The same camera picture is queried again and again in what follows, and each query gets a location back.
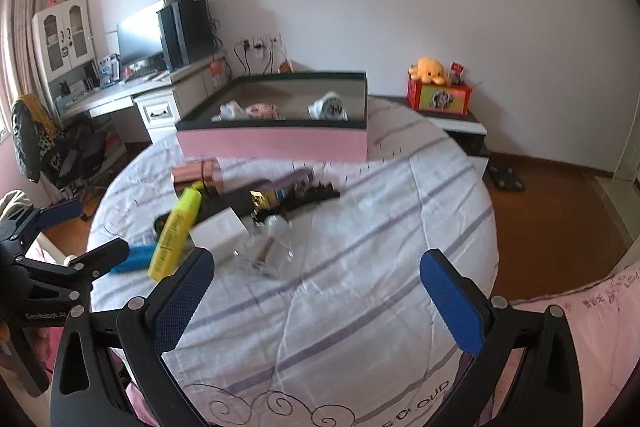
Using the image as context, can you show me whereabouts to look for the black office chair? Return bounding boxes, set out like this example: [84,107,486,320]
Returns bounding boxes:
[11,94,116,208]

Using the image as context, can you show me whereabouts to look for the pink box with green rim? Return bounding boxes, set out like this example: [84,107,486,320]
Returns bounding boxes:
[175,71,370,162]

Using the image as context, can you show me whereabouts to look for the white glass-door cabinet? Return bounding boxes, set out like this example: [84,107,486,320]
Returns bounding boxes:
[32,0,96,82]

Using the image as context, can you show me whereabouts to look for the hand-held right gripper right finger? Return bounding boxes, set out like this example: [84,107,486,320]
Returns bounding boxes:
[420,248,593,427]

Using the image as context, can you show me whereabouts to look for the black monitor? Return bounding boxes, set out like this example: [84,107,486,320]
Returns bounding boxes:
[116,2,166,68]

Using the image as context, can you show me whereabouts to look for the red printed box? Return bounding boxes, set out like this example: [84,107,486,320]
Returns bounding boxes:
[406,74,473,112]

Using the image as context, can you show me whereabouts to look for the black computer tower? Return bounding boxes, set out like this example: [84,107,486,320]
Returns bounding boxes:
[156,0,215,70]

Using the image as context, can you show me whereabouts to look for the white wall outlet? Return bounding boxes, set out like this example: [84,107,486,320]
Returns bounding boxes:
[237,34,283,52]

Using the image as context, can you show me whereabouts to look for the white crumpled item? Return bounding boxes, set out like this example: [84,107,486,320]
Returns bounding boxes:
[212,102,246,120]

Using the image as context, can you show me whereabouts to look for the white door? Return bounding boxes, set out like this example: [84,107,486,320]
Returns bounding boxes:
[615,142,640,182]

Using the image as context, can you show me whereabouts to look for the yellow plush octopus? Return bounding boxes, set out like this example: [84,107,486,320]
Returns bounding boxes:
[409,58,448,84]

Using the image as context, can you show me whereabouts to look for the white desk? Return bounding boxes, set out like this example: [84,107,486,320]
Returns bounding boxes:
[57,57,231,142]

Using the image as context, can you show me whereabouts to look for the pink blanket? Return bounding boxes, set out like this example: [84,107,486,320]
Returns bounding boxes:
[500,259,640,427]

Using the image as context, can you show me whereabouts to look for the black bathroom scale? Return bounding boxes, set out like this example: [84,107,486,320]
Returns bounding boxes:
[487,164,527,194]

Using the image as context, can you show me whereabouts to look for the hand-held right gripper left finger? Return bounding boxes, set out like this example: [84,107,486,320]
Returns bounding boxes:
[49,248,216,427]

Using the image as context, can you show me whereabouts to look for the yellow highlighter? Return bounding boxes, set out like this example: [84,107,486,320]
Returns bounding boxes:
[148,187,203,282]

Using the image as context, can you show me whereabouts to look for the clear plastic bottle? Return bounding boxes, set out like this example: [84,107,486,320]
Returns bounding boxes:
[232,214,296,278]

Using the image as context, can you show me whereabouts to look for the rose gold metallic container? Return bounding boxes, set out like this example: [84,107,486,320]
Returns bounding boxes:
[171,158,223,198]

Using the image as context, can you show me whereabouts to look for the dark bedside table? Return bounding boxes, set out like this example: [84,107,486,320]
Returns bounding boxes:
[370,94,488,155]

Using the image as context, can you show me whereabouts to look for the black toy track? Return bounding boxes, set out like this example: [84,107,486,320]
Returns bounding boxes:
[215,181,342,220]

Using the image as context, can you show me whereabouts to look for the blue rectangular box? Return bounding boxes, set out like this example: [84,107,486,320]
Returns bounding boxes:
[107,244,158,275]

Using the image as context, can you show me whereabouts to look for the black power cables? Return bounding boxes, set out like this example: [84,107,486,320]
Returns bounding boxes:
[232,39,281,75]

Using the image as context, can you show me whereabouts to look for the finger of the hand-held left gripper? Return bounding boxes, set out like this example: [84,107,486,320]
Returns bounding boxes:
[17,237,131,304]
[0,199,85,258]

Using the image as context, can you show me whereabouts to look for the dark blue carton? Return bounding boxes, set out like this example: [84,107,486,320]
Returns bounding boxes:
[250,168,316,210]

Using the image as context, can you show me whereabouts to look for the beige curtain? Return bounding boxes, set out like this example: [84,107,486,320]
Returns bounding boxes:
[0,0,68,138]

